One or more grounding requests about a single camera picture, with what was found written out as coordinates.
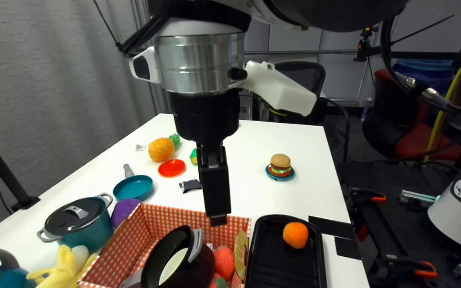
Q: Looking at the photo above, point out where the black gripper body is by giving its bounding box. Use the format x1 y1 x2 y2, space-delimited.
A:
166 88 241 144

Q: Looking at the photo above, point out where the black toy pot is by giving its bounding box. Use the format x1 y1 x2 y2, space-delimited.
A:
138 224 217 288

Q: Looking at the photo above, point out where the orange checkered box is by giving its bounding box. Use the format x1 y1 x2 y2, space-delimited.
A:
76 203 252 288

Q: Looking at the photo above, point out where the teal pot with lid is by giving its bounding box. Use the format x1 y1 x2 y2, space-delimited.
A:
36 192 114 254

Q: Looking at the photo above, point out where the red toy plate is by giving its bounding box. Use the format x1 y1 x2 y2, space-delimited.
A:
156 158 187 179

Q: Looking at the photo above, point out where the toy pineapple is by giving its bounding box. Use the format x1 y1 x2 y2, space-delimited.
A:
146 133 182 163

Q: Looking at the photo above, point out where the small teal dish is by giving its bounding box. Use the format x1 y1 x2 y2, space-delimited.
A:
263 165 295 182

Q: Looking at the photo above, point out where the toy burger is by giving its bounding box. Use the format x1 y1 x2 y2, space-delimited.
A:
267 152 294 178

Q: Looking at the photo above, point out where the blue toy frying pan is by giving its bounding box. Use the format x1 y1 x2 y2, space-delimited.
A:
111 163 154 203

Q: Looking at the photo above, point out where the red toy tomato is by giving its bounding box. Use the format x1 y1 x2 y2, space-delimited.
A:
212 245 236 282

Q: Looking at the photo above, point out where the purple toy eggplant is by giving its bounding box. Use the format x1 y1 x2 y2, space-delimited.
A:
110 198 142 230

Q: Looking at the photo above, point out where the orange toy fruit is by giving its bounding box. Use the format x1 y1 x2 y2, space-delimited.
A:
281 221 310 251

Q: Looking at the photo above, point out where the black plastic tray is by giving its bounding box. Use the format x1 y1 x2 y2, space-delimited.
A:
243 213 327 288

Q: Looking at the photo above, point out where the black office chair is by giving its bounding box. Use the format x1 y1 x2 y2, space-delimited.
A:
271 59 329 125

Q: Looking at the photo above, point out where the black mounting plate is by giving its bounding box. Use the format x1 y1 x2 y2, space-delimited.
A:
307 214 356 259

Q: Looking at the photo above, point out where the yellow toy glove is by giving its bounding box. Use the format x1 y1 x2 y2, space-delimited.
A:
25 245 98 288

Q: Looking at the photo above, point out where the red office chair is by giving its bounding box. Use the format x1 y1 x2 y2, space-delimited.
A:
361 69 461 165

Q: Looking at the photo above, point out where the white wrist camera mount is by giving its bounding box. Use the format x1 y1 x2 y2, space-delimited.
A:
243 59 318 117

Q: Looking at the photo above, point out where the black clamp orange handle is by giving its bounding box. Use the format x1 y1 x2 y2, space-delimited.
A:
348 187 388 206
383 254 439 282

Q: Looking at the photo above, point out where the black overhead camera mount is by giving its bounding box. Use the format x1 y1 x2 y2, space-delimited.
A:
353 24 393 64

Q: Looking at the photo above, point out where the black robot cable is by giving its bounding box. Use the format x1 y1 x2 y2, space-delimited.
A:
379 14 461 117

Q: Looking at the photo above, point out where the yellow hose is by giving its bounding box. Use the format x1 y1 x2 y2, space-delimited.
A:
431 37 461 157

